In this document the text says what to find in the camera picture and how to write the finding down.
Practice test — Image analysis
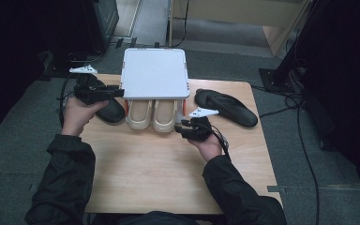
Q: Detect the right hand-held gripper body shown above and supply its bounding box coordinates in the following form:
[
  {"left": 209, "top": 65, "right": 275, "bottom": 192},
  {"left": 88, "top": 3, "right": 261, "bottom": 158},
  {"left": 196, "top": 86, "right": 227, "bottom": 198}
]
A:
[{"left": 180, "top": 106, "right": 220, "bottom": 142}]

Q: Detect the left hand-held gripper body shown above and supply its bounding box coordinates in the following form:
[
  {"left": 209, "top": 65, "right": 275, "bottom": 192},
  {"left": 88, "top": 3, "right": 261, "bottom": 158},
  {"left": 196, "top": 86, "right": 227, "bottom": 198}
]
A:
[{"left": 68, "top": 64, "right": 108, "bottom": 106}]

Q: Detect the black flip-flop slipper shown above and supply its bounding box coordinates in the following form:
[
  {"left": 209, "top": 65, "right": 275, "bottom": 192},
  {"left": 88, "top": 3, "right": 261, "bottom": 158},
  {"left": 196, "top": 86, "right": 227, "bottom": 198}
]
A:
[
  {"left": 193, "top": 88, "right": 260, "bottom": 128},
  {"left": 94, "top": 79, "right": 127, "bottom": 124}
]

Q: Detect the cream clog shoe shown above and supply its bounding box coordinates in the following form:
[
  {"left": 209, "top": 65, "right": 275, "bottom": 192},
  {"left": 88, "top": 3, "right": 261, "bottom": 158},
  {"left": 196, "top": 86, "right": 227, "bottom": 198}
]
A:
[
  {"left": 152, "top": 98, "right": 180, "bottom": 134},
  {"left": 125, "top": 98, "right": 154, "bottom": 131}
]

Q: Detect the white plastic shoe box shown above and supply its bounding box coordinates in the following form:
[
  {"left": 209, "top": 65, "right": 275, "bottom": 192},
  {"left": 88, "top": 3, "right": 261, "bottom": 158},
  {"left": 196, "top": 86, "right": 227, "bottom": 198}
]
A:
[{"left": 118, "top": 47, "right": 191, "bottom": 126}]

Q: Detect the person's right hand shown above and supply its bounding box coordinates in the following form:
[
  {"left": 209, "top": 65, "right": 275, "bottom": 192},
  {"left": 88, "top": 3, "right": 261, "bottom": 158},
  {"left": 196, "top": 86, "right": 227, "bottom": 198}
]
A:
[{"left": 187, "top": 130, "right": 225, "bottom": 163}]

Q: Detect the person's left hand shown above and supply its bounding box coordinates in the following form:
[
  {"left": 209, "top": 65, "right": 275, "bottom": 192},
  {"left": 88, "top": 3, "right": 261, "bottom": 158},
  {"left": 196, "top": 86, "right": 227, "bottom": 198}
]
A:
[{"left": 61, "top": 97, "right": 110, "bottom": 137}]

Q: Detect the black stand base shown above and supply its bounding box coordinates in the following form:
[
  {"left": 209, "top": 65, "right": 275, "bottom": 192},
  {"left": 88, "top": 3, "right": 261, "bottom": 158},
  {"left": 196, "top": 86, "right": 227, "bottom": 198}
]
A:
[{"left": 42, "top": 51, "right": 105, "bottom": 80}]

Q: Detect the dark cabinet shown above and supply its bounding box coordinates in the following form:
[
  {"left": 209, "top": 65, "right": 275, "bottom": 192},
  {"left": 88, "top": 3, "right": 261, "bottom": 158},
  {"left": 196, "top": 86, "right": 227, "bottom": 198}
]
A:
[{"left": 82, "top": 0, "right": 120, "bottom": 54}]

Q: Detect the black metal stand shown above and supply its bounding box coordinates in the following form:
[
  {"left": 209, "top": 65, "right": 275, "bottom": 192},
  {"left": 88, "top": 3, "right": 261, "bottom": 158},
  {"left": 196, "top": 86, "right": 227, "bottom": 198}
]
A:
[{"left": 258, "top": 0, "right": 324, "bottom": 94}]

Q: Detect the light wooden cabinet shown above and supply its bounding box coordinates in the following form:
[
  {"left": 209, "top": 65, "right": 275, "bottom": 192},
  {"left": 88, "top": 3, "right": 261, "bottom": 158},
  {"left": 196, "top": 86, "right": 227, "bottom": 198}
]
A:
[{"left": 168, "top": 0, "right": 314, "bottom": 58}]

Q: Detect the right hand-held gripper cable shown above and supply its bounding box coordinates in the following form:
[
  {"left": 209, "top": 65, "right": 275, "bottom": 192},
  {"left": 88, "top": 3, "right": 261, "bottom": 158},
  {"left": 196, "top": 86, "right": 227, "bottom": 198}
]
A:
[{"left": 210, "top": 124, "right": 233, "bottom": 162}]

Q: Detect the hand-held gripper cable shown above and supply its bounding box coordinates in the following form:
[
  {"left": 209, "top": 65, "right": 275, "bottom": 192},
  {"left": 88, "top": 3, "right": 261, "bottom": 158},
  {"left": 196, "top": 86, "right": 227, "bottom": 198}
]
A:
[
  {"left": 210, "top": 124, "right": 233, "bottom": 162},
  {"left": 57, "top": 72, "right": 77, "bottom": 128}
]

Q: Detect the left hand-held gripper cable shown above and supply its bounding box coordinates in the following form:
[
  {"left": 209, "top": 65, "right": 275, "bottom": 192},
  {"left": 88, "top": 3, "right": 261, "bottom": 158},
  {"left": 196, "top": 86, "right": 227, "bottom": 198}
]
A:
[{"left": 57, "top": 72, "right": 77, "bottom": 128}]

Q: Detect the black hanging cable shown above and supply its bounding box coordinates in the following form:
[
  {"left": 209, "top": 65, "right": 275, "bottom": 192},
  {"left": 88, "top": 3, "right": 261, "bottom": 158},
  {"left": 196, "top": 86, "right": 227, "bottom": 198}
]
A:
[{"left": 170, "top": 0, "right": 190, "bottom": 50}]

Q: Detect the black floor cable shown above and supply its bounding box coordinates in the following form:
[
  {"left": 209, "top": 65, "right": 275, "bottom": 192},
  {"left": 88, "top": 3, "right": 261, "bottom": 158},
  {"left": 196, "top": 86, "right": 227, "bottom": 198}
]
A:
[{"left": 250, "top": 83, "right": 323, "bottom": 225}]

